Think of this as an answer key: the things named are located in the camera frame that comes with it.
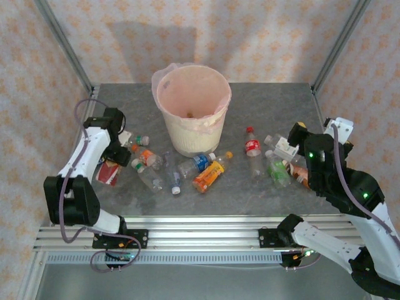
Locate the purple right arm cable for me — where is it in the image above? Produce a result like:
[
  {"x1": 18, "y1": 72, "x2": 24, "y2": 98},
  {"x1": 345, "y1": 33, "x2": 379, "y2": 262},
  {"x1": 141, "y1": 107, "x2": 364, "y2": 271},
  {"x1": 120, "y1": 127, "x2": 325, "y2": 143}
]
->
[{"x1": 282, "y1": 123, "x2": 400, "y2": 271}]

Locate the aluminium frame post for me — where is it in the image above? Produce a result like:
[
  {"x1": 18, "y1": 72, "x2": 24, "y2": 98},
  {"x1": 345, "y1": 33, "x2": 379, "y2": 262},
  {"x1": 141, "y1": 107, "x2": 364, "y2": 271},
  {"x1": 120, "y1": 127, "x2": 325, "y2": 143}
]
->
[
  {"x1": 311, "y1": 0, "x2": 373, "y2": 94},
  {"x1": 32, "y1": 0, "x2": 96, "y2": 93}
]

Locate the clear unlabelled plastic bottle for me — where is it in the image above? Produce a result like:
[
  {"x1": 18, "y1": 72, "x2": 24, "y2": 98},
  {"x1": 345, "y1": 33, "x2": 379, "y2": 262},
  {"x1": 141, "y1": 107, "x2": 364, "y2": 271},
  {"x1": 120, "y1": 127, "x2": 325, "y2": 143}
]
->
[{"x1": 131, "y1": 158, "x2": 165, "y2": 194}]

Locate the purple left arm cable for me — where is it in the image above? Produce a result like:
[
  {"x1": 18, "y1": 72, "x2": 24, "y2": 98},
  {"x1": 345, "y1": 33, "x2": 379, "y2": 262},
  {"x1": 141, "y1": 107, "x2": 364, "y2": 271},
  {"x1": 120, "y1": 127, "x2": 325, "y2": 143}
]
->
[{"x1": 59, "y1": 98, "x2": 143, "y2": 273}]

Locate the aluminium frame leg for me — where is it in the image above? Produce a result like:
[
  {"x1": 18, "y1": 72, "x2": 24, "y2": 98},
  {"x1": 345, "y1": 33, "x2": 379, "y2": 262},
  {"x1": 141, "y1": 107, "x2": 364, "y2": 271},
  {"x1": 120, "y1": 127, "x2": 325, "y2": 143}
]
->
[{"x1": 17, "y1": 251, "x2": 48, "y2": 300}]

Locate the long orange label bottle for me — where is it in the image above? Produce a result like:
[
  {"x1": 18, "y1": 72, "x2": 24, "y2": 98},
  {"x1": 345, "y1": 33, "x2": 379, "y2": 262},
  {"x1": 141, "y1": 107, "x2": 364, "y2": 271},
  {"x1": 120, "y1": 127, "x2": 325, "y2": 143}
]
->
[{"x1": 192, "y1": 151, "x2": 234, "y2": 194}]

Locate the green ring small bottle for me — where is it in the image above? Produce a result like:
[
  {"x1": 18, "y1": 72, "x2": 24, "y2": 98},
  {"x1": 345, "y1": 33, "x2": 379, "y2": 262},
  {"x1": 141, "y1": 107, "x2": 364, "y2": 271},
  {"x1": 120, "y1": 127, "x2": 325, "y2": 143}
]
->
[{"x1": 128, "y1": 134, "x2": 150, "y2": 148}]

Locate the slotted grey cable duct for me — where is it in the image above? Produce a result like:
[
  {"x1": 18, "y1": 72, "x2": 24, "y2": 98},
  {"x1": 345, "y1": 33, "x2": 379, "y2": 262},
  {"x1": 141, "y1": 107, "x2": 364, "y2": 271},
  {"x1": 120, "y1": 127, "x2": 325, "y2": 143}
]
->
[{"x1": 45, "y1": 252, "x2": 284, "y2": 266}]

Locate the square white label bottle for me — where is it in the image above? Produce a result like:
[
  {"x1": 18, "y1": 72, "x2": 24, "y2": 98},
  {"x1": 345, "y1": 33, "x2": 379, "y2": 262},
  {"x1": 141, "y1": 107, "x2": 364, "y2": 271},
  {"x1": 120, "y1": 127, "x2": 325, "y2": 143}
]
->
[{"x1": 264, "y1": 133, "x2": 303, "y2": 165}]

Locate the orange cap clear bottle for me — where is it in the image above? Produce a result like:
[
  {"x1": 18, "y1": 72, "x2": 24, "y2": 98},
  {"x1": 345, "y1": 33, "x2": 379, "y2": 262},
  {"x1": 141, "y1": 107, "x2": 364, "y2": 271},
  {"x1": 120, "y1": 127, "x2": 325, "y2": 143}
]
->
[{"x1": 131, "y1": 144, "x2": 164, "y2": 171}]

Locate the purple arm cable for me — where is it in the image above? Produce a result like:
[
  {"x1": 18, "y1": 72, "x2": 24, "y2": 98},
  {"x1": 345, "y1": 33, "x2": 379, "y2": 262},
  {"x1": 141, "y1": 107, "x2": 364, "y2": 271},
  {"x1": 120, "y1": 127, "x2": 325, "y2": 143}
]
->
[
  {"x1": 59, "y1": 98, "x2": 143, "y2": 273},
  {"x1": 282, "y1": 123, "x2": 400, "y2": 271}
]

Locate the small circuit board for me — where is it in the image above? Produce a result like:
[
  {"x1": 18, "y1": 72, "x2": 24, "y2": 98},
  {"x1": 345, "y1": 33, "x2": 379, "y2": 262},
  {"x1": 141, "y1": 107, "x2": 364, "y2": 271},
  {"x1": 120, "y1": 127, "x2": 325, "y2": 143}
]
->
[
  {"x1": 105, "y1": 251, "x2": 136, "y2": 263},
  {"x1": 292, "y1": 248, "x2": 323, "y2": 259}
]

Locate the cream plastic bin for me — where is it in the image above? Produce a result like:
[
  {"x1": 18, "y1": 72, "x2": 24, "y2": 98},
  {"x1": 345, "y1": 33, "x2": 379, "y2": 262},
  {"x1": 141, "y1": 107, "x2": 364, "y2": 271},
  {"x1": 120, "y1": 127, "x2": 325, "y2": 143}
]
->
[{"x1": 156, "y1": 64, "x2": 233, "y2": 158}]

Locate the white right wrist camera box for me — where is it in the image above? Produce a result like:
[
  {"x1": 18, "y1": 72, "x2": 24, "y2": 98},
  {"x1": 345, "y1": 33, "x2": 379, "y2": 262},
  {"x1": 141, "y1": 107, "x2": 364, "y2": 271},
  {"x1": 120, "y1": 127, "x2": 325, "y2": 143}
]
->
[{"x1": 323, "y1": 117, "x2": 354, "y2": 146}]

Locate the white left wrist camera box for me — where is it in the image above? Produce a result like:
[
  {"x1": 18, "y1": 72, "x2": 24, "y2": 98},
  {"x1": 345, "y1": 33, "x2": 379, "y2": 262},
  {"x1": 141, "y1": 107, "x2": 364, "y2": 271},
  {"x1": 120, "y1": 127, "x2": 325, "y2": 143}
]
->
[{"x1": 117, "y1": 129, "x2": 133, "y2": 148}]

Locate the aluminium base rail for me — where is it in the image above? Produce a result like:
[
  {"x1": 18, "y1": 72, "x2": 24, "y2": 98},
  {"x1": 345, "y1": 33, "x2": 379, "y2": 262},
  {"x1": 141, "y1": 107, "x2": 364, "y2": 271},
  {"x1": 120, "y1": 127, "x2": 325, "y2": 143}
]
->
[{"x1": 32, "y1": 215, "x2": 374, "y2": 253}]

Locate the red label cola bottle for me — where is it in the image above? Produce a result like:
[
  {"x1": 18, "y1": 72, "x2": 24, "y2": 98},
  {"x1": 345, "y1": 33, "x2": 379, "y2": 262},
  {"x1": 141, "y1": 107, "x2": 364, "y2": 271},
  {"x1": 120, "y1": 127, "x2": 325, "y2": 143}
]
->
[{"x1": 244, "y1": 126, "x2": 263, "y2": 179}]

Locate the blue label water bottle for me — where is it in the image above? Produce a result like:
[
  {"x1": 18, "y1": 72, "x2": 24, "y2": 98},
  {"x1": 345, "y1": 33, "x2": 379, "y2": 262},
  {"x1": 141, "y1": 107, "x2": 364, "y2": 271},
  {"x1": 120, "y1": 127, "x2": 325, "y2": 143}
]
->
[{"x1": 177, "y1": 152, "x2": 217, "y2": 179}]

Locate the green label plastic bottle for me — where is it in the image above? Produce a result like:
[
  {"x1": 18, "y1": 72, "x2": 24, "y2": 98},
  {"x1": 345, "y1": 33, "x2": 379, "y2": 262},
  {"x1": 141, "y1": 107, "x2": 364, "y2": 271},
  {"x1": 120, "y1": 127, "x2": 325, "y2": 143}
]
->
[{"x1": 264, "y1": 149, "x2": 291, "y2": 188}]

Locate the slim clear purple label bottle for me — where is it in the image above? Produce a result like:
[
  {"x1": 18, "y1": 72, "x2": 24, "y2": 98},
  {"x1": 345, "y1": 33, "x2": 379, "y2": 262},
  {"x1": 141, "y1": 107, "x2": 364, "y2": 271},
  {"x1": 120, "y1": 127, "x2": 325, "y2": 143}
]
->
[{"x1": 164, "y1": 151, "x2": 183, "y2": 195}]

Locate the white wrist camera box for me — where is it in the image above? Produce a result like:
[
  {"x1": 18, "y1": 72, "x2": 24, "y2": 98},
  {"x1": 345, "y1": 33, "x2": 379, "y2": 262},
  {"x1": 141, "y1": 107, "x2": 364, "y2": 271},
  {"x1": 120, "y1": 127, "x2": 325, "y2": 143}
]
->
[
  {"x1": 117, "y1": 129, "x2": 133, "y2": 148},
  {"x1": 323, "y1": 117, "x2": 354, "y2": 146}
]

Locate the pink plastic bin liner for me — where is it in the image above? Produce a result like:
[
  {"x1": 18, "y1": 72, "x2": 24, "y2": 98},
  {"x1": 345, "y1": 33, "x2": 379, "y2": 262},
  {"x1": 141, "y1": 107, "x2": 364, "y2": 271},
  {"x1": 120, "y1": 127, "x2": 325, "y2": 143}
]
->
[{"x1": 151, "y1": 62, "x2": 233, "y2": 134}]

